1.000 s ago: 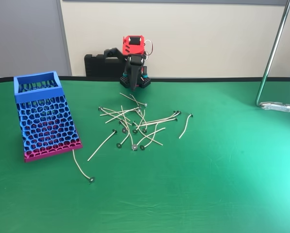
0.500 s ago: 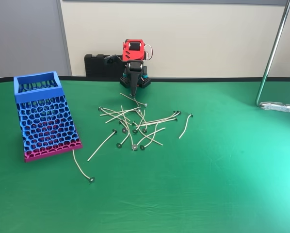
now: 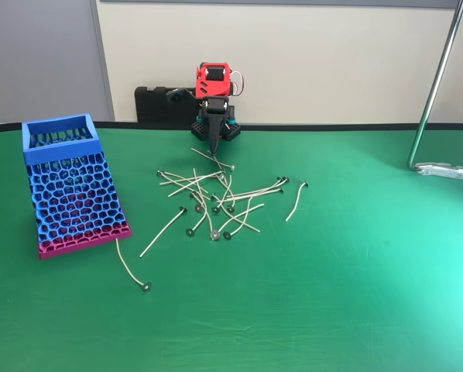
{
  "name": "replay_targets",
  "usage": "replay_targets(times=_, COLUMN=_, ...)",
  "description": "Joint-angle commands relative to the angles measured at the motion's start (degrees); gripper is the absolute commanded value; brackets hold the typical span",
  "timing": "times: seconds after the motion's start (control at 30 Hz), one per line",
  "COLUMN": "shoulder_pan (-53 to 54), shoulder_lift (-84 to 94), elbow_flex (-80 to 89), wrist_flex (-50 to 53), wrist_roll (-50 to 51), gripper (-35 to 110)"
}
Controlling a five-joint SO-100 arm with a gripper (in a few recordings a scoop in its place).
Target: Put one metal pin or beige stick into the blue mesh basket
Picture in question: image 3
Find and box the clear plastic clamp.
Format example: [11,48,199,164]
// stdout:
[415,161,463,181]

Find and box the black plastic tool case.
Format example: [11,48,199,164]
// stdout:
[134,85,201,125]

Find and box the chrome metal stand pole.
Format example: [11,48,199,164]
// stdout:
[406,0,463,174]

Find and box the black and teal clamp screw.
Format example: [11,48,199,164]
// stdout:
[227,105,241,131]

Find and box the candle wick with metal base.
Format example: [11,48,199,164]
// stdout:
[231,177,290,197]
[190,191,215,233]
[115,238,153,292]
[167,175,216,198]
[284,179,310,222]
[222,196,255,240]
[211,174,233,214]
[210,203,266,240]
[139,205,188,258]
[156,169,213,187]
[185,205,210,237]
[159,170,225,186]
[192,167,211,213]
[215,177,235,213]
[211,192,262,234]
[190,147,227,181]
[206,150,237,172]
[215,187,286,205]
[225,176,284,199]

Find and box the blue and magenta lattice basket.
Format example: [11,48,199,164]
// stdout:
[21,112,133,260]

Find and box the white and red servo cable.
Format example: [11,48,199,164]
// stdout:
[229,70,246,97]

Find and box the green cloth with black border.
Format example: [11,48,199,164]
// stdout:
[0,120,463,372]

